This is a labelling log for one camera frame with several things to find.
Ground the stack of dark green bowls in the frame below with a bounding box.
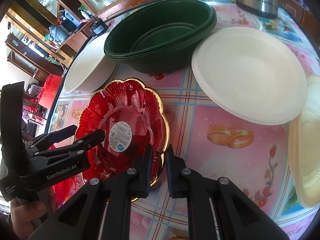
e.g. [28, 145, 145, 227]
[104, 0, 217, 74]

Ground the person's left hand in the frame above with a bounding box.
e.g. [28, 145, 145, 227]
[7, 187, 58, 240]

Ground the printed plastic tablecloth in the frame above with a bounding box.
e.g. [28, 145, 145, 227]
[47, 5, 320, 240]

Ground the white bowl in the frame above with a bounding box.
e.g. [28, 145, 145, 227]
[62, 31, 118, 93]

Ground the black electric motor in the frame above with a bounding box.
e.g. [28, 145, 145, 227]
[90, 21, 108, 36]

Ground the wooden cabinet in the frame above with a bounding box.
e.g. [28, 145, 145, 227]
[5, 0, 100, 68]

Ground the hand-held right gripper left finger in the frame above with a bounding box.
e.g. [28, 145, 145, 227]
[26, 144, 153, 240]

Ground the black appliance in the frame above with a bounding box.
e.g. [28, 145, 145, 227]
[59, 9, 78, 29]

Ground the white paper plate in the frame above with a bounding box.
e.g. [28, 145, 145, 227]
[191, 27, 307, 125]

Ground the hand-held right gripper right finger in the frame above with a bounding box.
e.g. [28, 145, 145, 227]
[166, 146, 293, 240]

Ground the cream embossed plate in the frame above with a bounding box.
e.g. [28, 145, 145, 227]
[290, 74, 320, 208]

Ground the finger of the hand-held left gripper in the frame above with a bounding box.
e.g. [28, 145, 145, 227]
[24, 124, 78, 148]
[26, 129, 106, 166]

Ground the red glass plate gold rim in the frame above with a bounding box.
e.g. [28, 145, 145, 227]
[74, 78, 171, 203]

